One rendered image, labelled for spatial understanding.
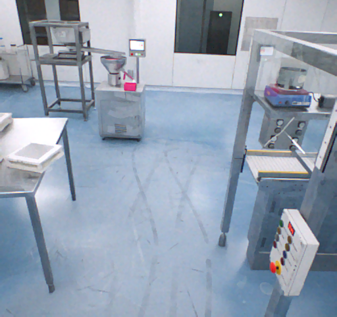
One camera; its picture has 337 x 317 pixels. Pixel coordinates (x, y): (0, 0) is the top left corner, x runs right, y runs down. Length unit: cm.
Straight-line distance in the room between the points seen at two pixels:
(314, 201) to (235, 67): 581
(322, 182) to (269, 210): 105
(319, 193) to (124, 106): 318
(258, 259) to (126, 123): 252
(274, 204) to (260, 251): 45
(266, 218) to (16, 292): 182
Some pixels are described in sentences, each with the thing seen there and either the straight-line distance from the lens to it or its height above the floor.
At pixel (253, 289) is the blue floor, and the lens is 237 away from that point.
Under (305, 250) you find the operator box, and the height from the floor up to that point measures 115.
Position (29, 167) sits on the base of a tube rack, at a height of 91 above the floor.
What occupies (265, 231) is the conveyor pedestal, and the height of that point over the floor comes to 42.
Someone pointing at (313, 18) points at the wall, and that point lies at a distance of 708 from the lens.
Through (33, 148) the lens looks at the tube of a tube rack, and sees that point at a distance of 199.
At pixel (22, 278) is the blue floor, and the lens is 249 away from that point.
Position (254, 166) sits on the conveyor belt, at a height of 91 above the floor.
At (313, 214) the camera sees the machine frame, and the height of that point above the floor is 121.
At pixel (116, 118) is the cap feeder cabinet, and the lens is 400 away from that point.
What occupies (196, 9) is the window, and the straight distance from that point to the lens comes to 648.
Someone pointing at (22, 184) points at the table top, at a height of 89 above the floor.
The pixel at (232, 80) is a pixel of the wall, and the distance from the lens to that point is 678.
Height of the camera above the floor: 183
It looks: 28 degrees down
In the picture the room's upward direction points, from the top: 3 degrees clockwise
